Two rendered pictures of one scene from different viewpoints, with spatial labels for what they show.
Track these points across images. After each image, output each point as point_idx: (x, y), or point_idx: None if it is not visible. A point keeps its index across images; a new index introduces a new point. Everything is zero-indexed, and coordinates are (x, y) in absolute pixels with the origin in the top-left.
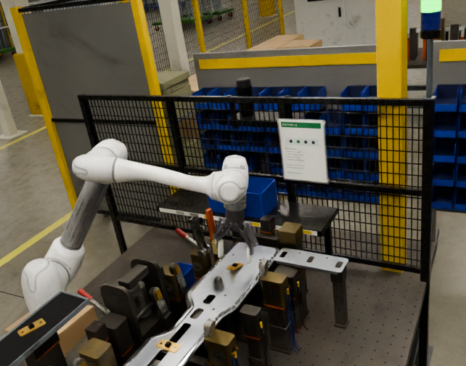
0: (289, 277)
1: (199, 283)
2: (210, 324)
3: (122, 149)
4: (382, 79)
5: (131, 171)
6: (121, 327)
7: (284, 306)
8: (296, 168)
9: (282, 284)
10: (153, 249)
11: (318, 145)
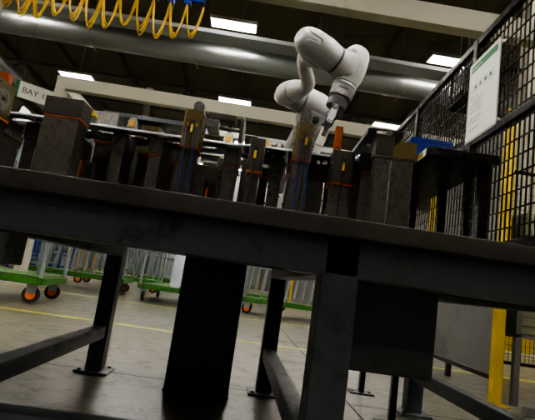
0: (333, 150)
1: None
2: (197, 102)
3: (322, 97)
4: None
5: (296, 82)
6: None
7: (294, 156)
8: (475, 120)
9: (299, 124)
10: None
11: (493, 73)
